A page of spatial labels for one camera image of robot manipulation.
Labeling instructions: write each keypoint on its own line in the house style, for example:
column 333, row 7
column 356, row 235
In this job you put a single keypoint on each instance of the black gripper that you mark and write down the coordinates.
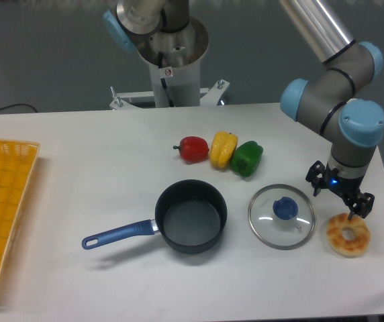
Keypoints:
column 348, row 189

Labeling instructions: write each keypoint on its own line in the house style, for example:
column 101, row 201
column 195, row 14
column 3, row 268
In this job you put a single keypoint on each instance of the glazed ring donut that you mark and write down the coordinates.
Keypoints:
column 354, row 247

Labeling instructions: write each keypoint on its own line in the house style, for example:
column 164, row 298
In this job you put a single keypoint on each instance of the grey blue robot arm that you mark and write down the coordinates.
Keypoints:
column 327, row 106

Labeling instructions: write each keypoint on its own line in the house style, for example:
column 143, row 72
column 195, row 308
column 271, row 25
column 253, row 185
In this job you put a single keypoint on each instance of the glass pot lid blue knob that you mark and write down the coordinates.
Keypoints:
column 281, row 216

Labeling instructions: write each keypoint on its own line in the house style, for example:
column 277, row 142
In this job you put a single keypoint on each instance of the green bell pepper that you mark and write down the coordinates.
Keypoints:
column 246, row 159

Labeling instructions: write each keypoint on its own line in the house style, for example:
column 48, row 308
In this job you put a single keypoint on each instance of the yellow bell pepper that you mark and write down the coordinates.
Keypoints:
column 222, row 149

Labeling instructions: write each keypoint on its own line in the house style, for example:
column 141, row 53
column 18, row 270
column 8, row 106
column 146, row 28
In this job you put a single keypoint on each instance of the red bell pepper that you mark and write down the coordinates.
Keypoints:
column 192, row 149

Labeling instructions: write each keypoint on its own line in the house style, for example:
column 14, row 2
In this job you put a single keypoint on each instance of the dark saucepan blue handle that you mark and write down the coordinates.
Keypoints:
column 190, row 215

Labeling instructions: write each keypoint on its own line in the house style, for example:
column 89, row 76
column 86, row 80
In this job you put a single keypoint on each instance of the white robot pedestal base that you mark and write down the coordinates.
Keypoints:
column 174, row 63

